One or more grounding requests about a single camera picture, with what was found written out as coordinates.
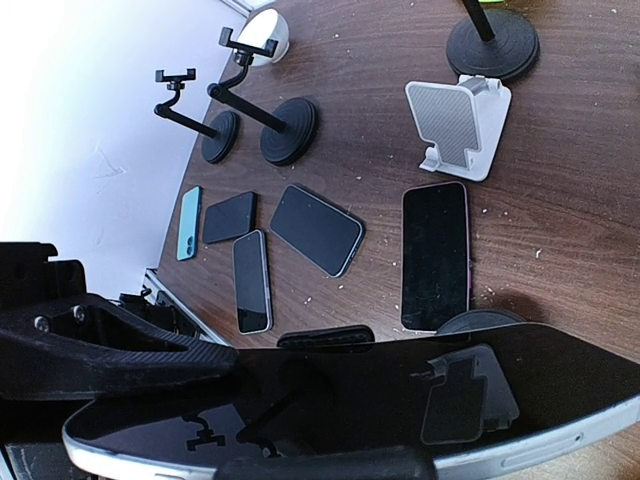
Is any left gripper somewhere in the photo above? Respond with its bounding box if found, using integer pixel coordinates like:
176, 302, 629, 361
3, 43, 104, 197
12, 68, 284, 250
1, 242, 238, 400

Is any white phone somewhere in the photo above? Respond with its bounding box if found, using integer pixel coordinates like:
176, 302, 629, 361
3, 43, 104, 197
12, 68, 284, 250
232, 230, 273, 335

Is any teal phone front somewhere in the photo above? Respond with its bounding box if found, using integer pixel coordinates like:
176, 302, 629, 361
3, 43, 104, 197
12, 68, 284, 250
176, 186, 202, 261

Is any teal phone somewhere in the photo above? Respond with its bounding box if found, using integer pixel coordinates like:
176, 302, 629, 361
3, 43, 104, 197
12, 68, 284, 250
176, 186, 202, 261
269, 184, 365, 278

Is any black phone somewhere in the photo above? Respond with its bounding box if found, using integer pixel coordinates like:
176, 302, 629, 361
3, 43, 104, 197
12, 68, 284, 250
62, 323, 639, 479
202, 191, 258, 244

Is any black phone stand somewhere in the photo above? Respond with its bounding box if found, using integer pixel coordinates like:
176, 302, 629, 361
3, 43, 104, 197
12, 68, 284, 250
207, 27, 319, 167
154, 68, 240, 164

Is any pink phone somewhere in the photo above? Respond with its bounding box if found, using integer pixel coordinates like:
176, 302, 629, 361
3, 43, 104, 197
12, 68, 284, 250
400, 181, 471, 332

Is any white folding phone stand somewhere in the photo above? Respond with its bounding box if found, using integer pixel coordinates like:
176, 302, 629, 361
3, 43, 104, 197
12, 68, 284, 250
404, 74, 512, 182

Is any white bowl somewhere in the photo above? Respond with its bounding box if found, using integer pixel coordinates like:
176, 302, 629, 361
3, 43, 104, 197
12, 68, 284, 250
237, 8, 290, 67

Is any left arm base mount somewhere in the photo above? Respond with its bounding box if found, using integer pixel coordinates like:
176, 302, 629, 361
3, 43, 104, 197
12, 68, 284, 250
116, 287, 229, 346

